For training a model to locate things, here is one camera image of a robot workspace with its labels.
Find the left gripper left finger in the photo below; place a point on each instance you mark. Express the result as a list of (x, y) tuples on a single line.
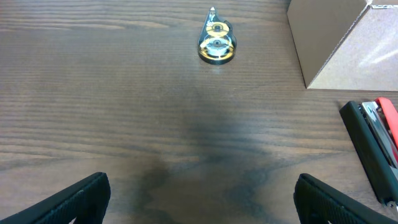
[(83, 202)]

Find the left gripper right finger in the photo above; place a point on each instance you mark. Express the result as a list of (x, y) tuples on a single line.
[(318, 203)]

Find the open brown cardboard box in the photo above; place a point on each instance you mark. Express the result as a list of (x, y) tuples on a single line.
[(346, 44)]

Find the red black stapler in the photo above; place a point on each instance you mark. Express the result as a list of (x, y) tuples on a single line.
[(372, 127)]

